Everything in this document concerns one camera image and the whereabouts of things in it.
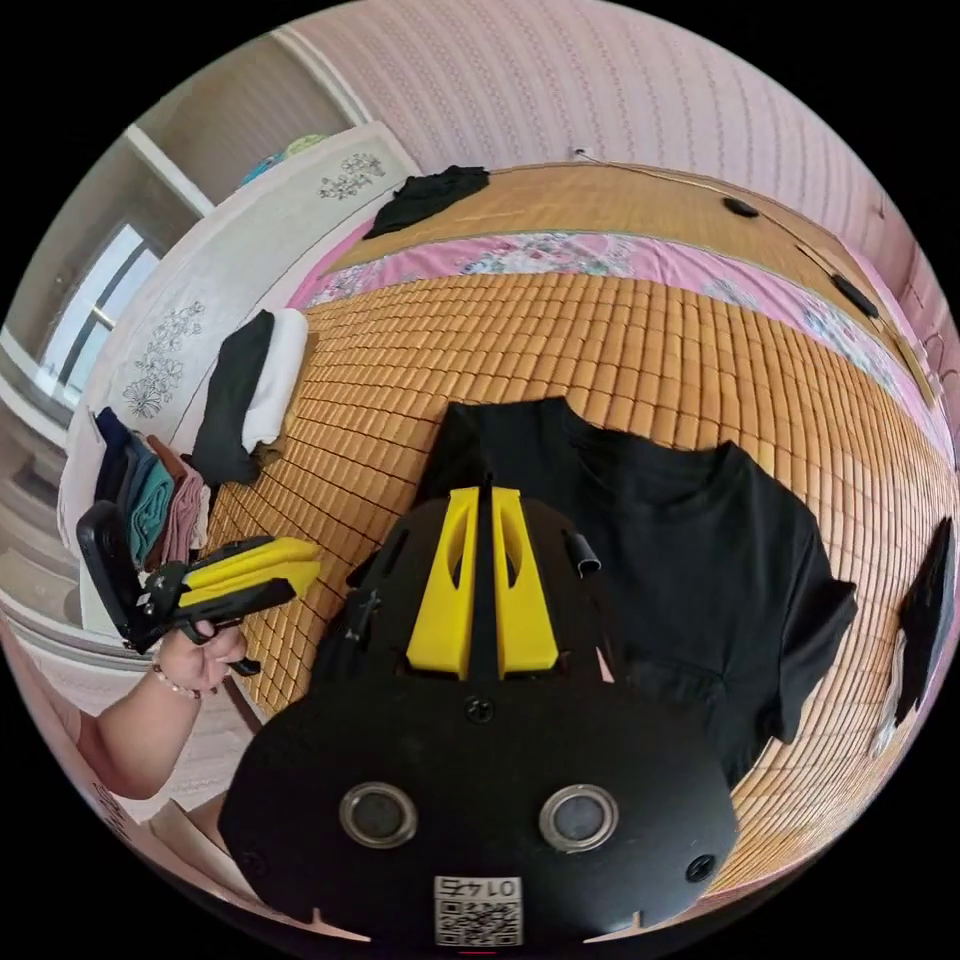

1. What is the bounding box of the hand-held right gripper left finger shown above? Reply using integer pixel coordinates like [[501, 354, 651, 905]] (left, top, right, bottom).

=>
[[405, 485, 481, 682]]

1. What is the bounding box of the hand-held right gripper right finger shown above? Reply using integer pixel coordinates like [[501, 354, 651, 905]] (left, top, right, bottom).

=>
[[491, 485, 562, 682]]

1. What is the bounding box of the black short sleeve shirt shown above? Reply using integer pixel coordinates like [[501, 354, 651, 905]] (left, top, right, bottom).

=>
[[416, 397, 860, 789]]

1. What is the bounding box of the person's left forearm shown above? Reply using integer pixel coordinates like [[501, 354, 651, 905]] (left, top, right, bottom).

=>
[[74, 665, 204, 802]]

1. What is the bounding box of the person's left hand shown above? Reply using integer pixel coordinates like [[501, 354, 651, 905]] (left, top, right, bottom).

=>
[[153, 622, 247, 699]]

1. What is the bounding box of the pile of folded colourful clothes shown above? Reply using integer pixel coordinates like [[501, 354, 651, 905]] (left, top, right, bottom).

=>
[[93, 407, 215, 571]]

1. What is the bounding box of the black and white clothes pile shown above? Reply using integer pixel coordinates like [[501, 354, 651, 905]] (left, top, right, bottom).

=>
[[191, 307, 310, 487]]

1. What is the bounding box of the person's body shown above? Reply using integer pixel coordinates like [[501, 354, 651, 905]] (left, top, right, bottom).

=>
[[3, 618, 151, 853]]

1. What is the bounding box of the bed with woven mat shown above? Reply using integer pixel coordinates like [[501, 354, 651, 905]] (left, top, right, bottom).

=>
[[202, 161, 960, 894]]

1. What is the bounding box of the white padded headboard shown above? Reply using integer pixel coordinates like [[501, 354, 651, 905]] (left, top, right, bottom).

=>
[[56, 123, 421, 556]]

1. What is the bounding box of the window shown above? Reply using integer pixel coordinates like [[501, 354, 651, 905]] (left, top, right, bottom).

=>
[[37, 221, 163, 399]]

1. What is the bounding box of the crumpled black garment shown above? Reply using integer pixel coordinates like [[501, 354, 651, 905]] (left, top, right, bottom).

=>
[[362, 164, 491, 241]]

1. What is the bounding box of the black garment with white part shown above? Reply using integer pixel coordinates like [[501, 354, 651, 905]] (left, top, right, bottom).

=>
[[868, 515, 958, 759]]

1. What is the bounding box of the teal and green cloth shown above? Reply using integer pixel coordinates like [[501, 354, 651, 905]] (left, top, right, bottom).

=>
[[239, 133, 331, 189]]

